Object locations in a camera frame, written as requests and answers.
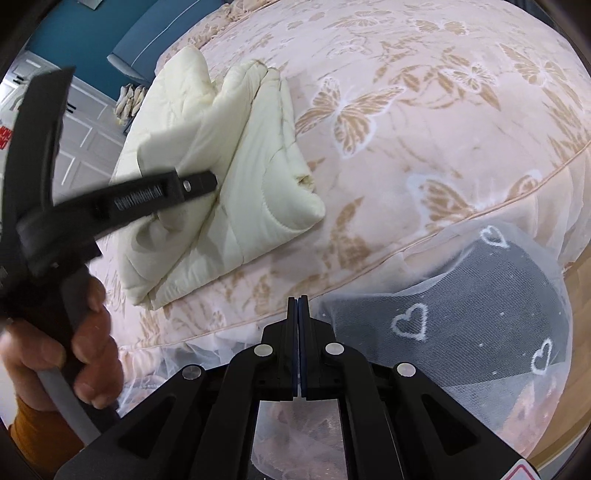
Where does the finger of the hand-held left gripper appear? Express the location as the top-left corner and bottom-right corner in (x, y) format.
(95, 168), (220, 232)
(4, 66), (77, 241)

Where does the sheer heart lace bed skirt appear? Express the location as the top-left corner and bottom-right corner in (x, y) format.
(115, 222), (573, 480)

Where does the white panelled wardrobe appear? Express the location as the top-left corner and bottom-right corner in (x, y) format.
(0, 51), (134, 204)

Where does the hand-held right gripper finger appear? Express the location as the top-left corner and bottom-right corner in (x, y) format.
(55, 298), (300, 480)
(300, 298), (522, 480)

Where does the person's left forearm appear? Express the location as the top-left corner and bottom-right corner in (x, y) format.
(9, 397), (88, 480)

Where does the pile of folded pale cloths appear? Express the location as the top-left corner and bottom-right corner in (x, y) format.
(115, 84), (148, 126)

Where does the person's left hand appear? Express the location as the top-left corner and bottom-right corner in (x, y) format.
(0, 272), (123, 411)

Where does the cream quilted jacket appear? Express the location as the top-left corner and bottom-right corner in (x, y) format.
(112, 45), (326, 310)

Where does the blue upholstered bed headboard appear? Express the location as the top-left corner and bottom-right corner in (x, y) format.
(107, 0), (232, 86)

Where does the pink floral butterfly quilt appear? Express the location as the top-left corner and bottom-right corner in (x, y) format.
(92, 0), (591, 352)

